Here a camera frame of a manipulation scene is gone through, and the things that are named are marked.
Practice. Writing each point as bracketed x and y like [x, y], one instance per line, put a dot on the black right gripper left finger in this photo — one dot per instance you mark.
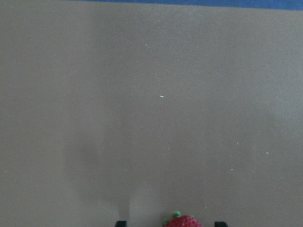
[121, 223]

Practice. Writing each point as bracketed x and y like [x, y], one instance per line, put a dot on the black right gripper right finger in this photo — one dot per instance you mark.
[220, 224]

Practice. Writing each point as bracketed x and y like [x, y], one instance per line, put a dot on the red strawberry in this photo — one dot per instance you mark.
[179, 220]

